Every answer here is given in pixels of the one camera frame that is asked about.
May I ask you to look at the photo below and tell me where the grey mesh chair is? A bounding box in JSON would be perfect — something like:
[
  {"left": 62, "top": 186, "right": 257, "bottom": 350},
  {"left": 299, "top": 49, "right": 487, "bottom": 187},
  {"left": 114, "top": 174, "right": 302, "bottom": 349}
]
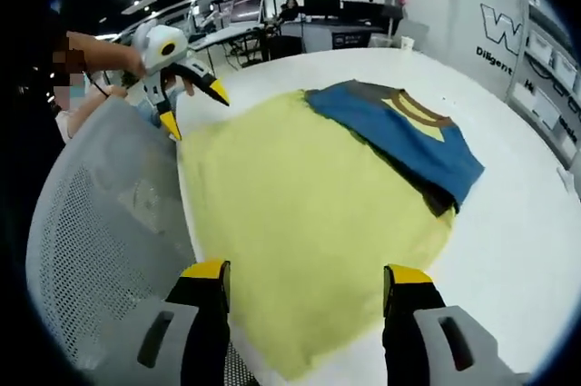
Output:
[{"left": 25, "top": 97, "right": 255, "bottom": 386}]

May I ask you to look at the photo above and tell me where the dark office desk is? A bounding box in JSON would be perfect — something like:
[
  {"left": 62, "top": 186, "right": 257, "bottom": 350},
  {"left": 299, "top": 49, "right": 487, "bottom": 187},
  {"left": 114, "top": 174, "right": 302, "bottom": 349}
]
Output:
[{"left": 279, "top": 17, "right": 387, "bottom": 60}]

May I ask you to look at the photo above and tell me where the white crumpled cloth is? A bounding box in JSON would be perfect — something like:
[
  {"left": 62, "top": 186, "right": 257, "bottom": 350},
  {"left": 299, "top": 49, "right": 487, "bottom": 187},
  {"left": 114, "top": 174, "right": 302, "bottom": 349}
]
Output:
[{"left": 556, "top": 166, "right": 580, "bottom": 190}]

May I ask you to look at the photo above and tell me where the yellow blue grey garment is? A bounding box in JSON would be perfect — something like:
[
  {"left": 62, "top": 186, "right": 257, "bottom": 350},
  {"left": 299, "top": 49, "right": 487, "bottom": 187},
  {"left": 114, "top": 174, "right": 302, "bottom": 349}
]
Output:
[{"left": 174, "top": 79, "right": 487, "bottom": 382}]

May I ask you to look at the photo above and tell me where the person's left hand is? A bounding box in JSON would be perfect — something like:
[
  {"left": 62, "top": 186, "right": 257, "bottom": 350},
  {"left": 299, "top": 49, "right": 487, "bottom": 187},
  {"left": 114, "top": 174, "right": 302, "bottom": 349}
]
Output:
[{"left": 162, "top": 75, "right": 196, "bottom": 97}]

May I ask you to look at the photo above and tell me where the person's pink shirt body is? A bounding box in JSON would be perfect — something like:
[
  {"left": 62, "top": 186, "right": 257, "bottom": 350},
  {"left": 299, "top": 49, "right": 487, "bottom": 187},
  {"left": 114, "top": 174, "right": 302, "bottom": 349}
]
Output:
[{"left": 54, "top": 84, "right": 133, "bottom": 142}]

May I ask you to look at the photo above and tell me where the white curved desk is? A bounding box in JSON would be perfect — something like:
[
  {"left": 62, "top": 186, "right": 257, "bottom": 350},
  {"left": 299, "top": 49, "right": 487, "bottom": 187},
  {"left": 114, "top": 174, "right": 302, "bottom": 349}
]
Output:
[{"left": 183, "top": 17, "right": 264, "bottom": 54}]

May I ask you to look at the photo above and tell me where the group of white storage bins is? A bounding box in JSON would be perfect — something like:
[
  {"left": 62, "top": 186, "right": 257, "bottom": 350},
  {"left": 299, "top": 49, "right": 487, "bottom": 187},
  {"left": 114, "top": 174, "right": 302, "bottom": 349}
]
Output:
[{"left": 528, "top": 29, "right": 581, "bottom": 133}]

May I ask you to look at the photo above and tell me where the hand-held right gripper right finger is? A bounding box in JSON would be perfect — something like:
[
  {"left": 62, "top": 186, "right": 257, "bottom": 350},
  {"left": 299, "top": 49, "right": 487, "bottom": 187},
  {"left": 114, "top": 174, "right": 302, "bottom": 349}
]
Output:
[{"left": 381, "top": 262, "right": 532, "bottom": 386}]

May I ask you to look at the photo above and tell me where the black computer monitor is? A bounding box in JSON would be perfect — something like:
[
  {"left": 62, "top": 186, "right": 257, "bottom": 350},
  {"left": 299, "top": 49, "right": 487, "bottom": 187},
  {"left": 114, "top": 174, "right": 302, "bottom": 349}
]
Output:
[
  {"left": 342, "top": 0, "right": 387, "bottom": 26},
  {"left": 302, "top": 0, "right": 341, "bottom": 20}
]

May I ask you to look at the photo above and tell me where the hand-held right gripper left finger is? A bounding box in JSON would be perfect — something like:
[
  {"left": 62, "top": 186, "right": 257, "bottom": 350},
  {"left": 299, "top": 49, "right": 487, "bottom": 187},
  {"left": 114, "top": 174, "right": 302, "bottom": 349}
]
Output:
[{"left": 84, "top": 259, "right": 231, "bottom": 386}]

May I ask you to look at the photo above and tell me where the metal shelving unit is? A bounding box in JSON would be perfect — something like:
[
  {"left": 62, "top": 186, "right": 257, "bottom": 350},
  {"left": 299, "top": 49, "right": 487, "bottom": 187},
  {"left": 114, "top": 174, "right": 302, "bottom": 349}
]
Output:
[{"left": 503, "top": 0, "right": 581, "bottom": 169}]

